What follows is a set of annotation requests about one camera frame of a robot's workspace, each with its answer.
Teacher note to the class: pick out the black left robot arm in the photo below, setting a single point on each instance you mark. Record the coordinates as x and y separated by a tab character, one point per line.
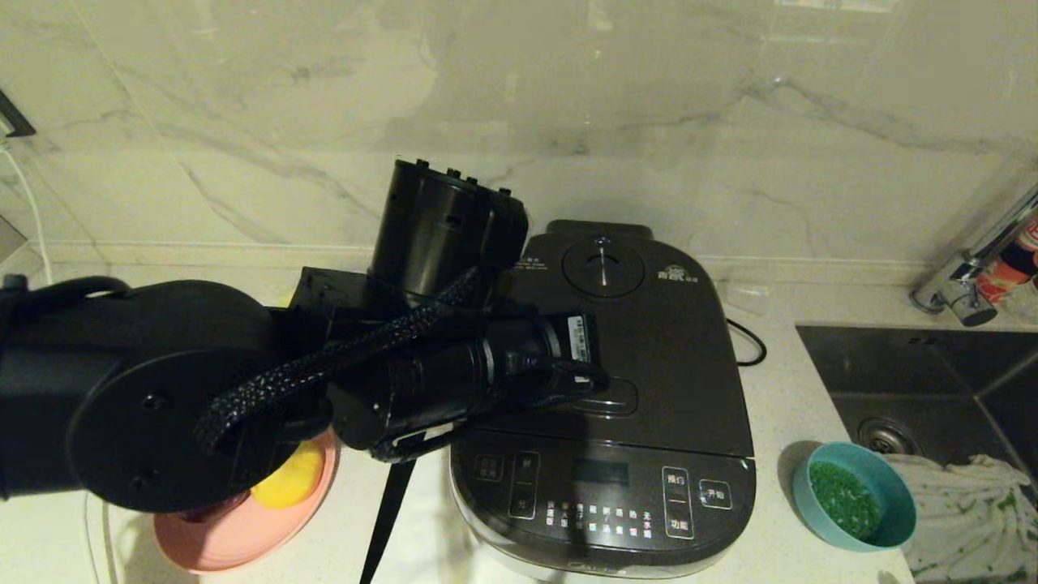
122	365

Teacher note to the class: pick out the metal sink drain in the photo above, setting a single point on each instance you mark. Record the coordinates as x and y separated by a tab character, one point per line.
888	436

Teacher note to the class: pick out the dark grey rice cooker lid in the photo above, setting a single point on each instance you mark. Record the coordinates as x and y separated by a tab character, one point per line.
673	349

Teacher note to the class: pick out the yellow pear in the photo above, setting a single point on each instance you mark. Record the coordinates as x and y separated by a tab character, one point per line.
292	483

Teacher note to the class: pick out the red printed can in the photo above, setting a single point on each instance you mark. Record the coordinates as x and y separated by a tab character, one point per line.
1005	272

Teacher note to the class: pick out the chrome faucet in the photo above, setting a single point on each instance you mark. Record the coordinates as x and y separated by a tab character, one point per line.
965	296

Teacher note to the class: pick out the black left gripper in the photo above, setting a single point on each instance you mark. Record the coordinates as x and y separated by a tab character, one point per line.
527	345

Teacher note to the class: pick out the pink plate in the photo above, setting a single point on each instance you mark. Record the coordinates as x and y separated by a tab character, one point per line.
235	543

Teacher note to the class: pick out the dark metal sink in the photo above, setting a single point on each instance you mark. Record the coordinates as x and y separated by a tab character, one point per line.
916	381

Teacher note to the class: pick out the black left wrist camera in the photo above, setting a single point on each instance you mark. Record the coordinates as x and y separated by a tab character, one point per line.
580	337

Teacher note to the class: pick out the clear plastic cup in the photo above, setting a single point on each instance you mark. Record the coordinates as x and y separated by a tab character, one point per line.
746	298

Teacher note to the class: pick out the chopped green vegetables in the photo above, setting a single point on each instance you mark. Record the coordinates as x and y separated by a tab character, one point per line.
843	499

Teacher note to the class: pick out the black flat board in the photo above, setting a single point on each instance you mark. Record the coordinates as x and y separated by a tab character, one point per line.
385	519

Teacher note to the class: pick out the white cloth with green specks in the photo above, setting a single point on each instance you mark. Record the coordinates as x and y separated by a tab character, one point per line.
957	519

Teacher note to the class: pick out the teal bowl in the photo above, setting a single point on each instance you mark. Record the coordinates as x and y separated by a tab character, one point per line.
896	499

